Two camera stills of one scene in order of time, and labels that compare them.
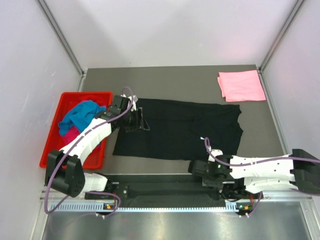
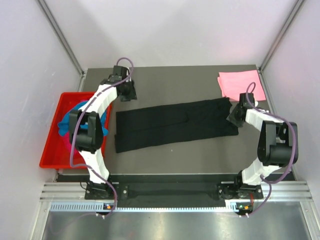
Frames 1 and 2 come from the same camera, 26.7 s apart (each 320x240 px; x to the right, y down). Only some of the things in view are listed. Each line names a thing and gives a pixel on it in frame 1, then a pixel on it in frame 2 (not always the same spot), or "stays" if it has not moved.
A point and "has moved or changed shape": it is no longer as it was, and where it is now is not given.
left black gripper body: (130, 121) to (129, 92)
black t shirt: (182, 129) has moved or changed shape
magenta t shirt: (72, 135) stays
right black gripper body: (210, 180) to (233, 118)
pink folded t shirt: (241, 86) stays
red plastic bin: (68, 100) stays
